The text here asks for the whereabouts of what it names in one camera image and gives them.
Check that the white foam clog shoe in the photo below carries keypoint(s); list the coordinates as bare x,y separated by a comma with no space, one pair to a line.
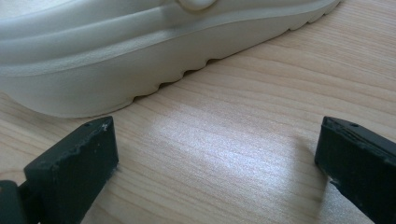
93,56

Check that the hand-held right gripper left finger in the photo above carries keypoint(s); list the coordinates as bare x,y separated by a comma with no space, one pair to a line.
71,174

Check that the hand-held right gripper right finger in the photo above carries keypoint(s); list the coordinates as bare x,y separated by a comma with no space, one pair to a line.
358,161

